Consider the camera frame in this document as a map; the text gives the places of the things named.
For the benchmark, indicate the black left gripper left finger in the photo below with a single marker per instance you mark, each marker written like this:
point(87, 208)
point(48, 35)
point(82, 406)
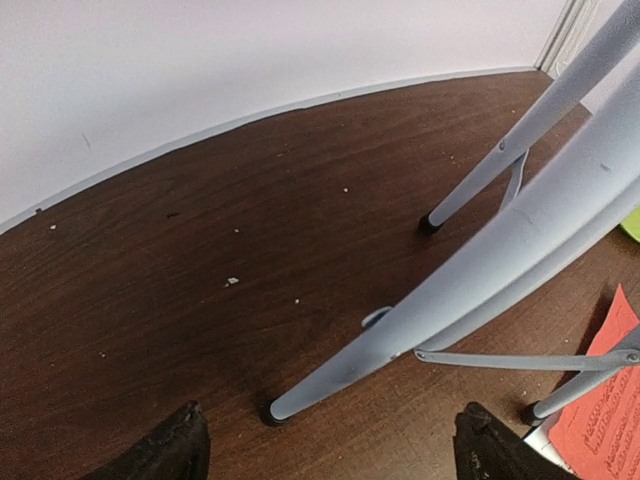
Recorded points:
point(176, 448)

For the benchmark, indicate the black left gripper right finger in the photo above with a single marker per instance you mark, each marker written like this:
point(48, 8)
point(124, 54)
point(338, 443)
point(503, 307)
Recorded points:
point(485, 448)

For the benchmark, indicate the white folding music stand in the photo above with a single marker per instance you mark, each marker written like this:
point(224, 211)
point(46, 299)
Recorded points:
point(542, 226)

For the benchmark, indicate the white sheet music page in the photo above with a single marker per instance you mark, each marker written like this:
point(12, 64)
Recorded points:
point(538, 439)

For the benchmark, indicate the lime green plate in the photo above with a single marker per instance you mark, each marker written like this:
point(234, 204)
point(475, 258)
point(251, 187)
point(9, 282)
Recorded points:
point(631, 225)

